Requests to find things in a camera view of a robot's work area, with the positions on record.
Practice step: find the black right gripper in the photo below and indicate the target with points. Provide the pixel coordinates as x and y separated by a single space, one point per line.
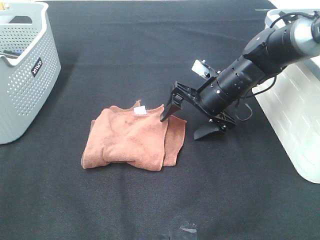
179 93

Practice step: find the brown towel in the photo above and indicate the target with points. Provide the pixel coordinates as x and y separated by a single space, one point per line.
120 135

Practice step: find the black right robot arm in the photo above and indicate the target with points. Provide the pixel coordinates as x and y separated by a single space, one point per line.
264 57

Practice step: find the black tablecloth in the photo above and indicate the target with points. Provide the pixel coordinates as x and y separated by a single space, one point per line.
237 186

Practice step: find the white storage bin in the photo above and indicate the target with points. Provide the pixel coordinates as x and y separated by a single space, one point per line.
292 106

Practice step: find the grey perforated laundry basket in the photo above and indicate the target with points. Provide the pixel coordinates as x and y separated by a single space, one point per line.
29 65

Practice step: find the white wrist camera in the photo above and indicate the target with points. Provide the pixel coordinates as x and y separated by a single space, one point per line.
205 71

